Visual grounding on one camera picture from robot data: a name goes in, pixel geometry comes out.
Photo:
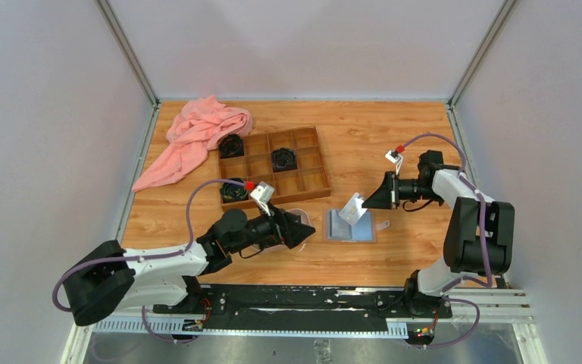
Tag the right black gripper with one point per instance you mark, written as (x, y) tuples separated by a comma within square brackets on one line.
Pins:
[(386, 197)]

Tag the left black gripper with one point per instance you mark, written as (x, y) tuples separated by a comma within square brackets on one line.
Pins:
[(283, 227)]

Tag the pink leather card holder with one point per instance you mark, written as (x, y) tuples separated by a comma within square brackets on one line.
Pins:
[(378, 227)]

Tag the black credit card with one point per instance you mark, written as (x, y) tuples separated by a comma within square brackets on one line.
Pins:
[(338, 228)]

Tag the silver white credit card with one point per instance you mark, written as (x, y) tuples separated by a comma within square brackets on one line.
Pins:
[(353, 210)]

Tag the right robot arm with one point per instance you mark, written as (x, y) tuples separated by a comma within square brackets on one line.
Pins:
[(479, 237)]

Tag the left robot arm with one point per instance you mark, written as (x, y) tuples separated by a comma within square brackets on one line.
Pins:
[(110, 277)]

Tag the pink oval tray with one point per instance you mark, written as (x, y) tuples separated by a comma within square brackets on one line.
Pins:
[(303, 218)]

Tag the brown wooden divider tray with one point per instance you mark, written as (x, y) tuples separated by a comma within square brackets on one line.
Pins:
[(309, 181)]

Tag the black flower cup centre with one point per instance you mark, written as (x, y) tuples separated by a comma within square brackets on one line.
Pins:
[(283, 159)]

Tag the black flower cup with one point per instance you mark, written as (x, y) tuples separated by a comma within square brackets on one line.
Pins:
[(231, 146), (283, 159), (234, 192)]

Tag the black flower cup front left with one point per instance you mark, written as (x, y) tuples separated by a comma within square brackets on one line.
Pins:
[(234, 192)]

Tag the black flower cup rear left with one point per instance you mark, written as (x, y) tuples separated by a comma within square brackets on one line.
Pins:
[(231, 146)]

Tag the pink crumpled cloth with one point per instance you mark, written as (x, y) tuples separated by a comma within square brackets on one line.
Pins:
[(199, 127)]

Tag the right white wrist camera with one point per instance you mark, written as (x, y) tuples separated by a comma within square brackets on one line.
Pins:
[(396, 158)]

